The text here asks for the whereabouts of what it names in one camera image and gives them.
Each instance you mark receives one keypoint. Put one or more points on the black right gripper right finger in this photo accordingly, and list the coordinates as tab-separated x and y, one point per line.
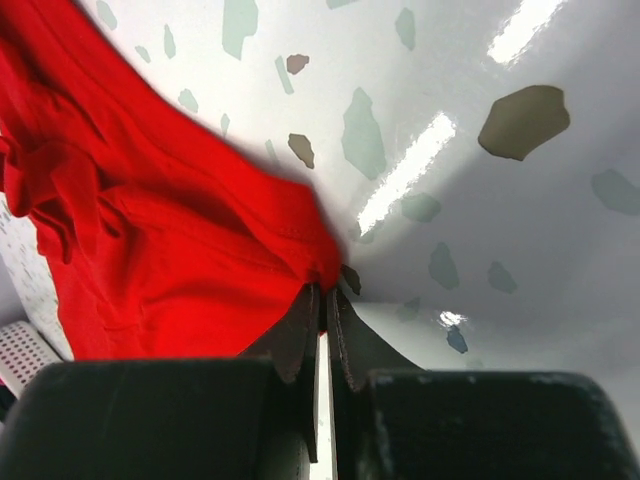
355	350

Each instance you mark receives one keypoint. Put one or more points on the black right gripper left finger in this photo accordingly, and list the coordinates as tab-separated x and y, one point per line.
275	409

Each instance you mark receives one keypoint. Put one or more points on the bright red t-shirt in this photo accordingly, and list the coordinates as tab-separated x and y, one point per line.
162	240

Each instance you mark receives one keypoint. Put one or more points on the white perforated laundry basket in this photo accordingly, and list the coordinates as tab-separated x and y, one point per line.
23	354

